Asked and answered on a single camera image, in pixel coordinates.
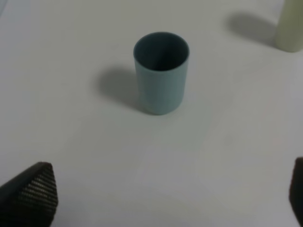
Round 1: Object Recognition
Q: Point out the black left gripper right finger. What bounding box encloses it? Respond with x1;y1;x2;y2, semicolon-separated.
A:
289;157;303;227

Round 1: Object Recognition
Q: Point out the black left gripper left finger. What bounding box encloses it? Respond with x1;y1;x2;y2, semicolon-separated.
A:
0;162;58;227

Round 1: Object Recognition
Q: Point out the pale green plastic cup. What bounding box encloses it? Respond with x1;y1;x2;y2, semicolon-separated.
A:
275;0;303;52

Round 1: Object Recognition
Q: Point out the teal plastic cup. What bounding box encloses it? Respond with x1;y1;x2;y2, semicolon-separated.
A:
133;32;190;115

